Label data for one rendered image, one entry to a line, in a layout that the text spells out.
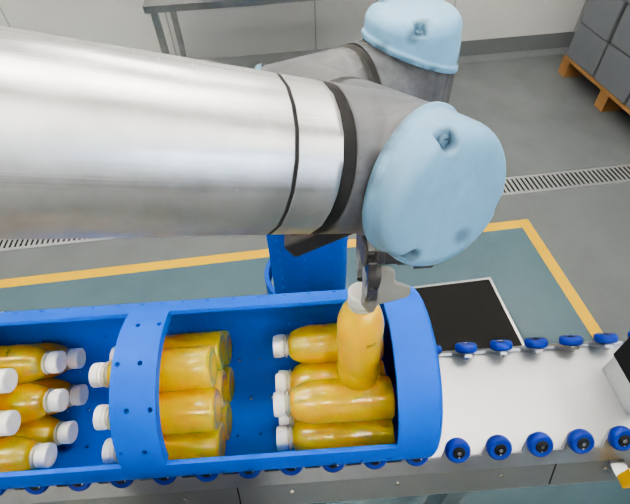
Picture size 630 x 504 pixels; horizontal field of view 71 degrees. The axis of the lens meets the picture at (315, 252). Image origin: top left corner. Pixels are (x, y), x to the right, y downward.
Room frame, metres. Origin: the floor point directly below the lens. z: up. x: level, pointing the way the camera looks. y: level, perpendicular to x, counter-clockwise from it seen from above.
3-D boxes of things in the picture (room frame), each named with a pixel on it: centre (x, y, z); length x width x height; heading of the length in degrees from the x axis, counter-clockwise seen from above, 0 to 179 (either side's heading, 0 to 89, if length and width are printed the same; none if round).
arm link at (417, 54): (0.35, -0.08, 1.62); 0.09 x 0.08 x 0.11; 115
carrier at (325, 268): (0.98, 0.04, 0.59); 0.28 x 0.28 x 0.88
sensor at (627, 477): (0.24, -0.55, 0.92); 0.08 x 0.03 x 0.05; 2
